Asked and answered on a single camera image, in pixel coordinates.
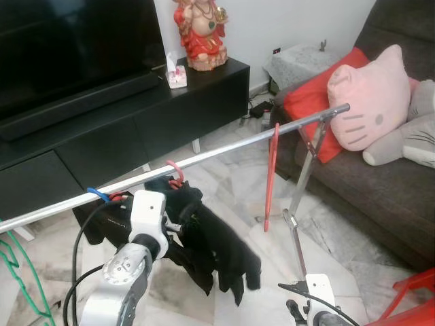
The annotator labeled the blue plastic hanger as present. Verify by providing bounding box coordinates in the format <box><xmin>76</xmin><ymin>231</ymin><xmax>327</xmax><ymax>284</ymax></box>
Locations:
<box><xmin>87</xmin><ymin>187</ymin><xmax>111</xmax><ymax>203</ymax></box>

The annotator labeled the pink plastic hanger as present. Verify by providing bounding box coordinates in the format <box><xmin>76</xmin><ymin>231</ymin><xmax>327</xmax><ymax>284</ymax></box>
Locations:
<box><xmin>166</xmin><ymin>160</ymin><xmax>186</xmax><ymax>191</ymax></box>

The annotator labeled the red plastic hanger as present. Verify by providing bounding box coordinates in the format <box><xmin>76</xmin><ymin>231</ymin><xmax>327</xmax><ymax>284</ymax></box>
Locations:
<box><xmin>264</xmin><ymin>122</ymin><xmax>281</xmax><ymax>233</ymax></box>

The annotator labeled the green plastic hanger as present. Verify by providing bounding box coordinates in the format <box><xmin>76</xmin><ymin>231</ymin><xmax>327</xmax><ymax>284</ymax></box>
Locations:
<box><xmin>0</xmin><ymin>219</ymin><xmax>55</xmax><ymax>326</ymax></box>

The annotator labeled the plain black shirt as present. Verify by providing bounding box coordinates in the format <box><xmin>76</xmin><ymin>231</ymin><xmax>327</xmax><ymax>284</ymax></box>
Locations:
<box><xmin>144</xmin><ymin>175</ymin><xmax>262</xmax><ymax>306</ymax></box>

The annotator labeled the metal clothes rack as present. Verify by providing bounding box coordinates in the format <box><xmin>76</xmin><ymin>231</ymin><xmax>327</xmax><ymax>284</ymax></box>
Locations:
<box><xmin>0</xmin><ymin>103</ymin><xmax>351</xmax><ymax>286</ymax></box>

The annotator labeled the black television console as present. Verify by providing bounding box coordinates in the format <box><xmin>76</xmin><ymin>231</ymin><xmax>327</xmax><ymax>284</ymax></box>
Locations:
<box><xmin>0</xmin><ymin>58</ymin><xmax>251</xmax><ymax>221</ymax></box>

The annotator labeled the red plastic stool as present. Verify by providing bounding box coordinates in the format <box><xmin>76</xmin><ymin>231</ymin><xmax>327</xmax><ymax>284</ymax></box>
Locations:
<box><xmin>367</xmin><ymin>267</ymin><xmax>435</xmax><ymax>326</ymax></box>

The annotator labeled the dark grey sofa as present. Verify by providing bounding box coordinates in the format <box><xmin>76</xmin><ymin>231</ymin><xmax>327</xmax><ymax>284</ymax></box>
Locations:
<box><xmin>271</xmin><ymin>0</ymin><xmax>435</xmax><ymax>272</ymax></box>

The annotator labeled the black power adapter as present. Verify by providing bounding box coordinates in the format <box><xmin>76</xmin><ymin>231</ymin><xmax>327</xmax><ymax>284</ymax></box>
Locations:
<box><xmin>249</xmin><ymin>101</ymin><xmax>273</xmax><ymax>122</ymax></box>

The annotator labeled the white pink tissue box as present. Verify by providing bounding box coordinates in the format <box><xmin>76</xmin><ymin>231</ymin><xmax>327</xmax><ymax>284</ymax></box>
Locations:
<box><xmin>165</xmin><ymin>51</ymin><xmax>189</xmax><ymax>90</ymax></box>

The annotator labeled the black soundbar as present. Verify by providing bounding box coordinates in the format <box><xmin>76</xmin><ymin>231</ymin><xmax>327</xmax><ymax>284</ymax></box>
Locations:
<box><xmin>0</xmin><ymin>71</ymin><xmax>166</xmax><ymax>142</ymax></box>

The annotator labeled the grey totoro plush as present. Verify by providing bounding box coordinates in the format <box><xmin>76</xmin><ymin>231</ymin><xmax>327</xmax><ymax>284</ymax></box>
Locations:
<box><xmin>362</xmin><ymin>79</ymin><xmax>435</xmax><ymax>168</ymax></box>

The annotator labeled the red buddha statue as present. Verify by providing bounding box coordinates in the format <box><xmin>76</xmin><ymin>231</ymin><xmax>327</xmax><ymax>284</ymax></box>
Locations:
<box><xmin>173</xmin><ymin>0</ymin><xmax>230</xmax><ymax>72</ymax></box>

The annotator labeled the side table with lace cloth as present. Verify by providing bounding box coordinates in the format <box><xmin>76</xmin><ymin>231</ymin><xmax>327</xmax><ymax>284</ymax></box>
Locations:
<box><xmin>264</xmin><ymin>42</ymin><xmax>341</xmax><ymax>92</ymax></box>

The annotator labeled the black flat television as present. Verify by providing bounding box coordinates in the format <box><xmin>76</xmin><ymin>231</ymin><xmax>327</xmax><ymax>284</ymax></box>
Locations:
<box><xmin>0</xmin><ymin>0</ymin><xmax>167</xmax><ymax>120</ymax></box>

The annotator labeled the pink cat face pillow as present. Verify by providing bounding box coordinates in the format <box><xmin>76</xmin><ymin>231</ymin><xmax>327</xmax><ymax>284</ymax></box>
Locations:
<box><xmin>328</xmin><ymin>44</ymin><xmax>412</xmax><ymax>151</ymax></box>

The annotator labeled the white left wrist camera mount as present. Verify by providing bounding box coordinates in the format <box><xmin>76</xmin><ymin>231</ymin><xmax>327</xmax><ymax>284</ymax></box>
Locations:
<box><xmin>128</xmin><ymin>190</ymin><xmax>168</xmax><ymax>244</ymax></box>

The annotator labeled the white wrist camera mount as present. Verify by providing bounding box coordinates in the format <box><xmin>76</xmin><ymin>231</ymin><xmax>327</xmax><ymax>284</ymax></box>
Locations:
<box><xmin>304</xmin><ymin>274</ymin><xmax>335</xmax><ymax>316</ymax></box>
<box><xmin>128</xmin><ymin>190</ymin><xmax>168</xmax><ymax>244</ymax></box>

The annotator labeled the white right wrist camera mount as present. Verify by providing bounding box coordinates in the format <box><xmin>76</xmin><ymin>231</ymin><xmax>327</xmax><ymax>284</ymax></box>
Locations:
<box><xmin>304</xmin><ymin>274</ymin><xmax>335</xmax><ymax>316</ymax></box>

